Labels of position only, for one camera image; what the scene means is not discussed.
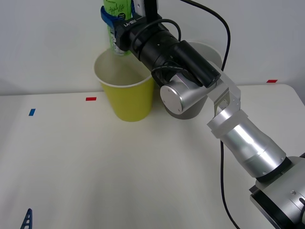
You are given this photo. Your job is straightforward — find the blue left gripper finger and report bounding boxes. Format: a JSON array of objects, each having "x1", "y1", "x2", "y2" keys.
[{"x1": 20, "y1": 208, "x2": 33, "y2": 229}]

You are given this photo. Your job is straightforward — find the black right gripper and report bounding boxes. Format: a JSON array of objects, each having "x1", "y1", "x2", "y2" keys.
[{"x1": 100, "y1": 0, "x2": 165, "y2": 53}]

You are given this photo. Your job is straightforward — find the clear bottle with green label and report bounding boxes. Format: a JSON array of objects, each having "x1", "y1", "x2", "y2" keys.
[{"x1": 102, "y1": 0, "x2": 134, "y2": 57}]

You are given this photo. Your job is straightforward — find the yellow-green plastic bin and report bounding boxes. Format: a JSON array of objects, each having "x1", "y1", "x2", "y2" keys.
[{"x1": 93, "y1": 49, "x2": 155, "y2": 123}]

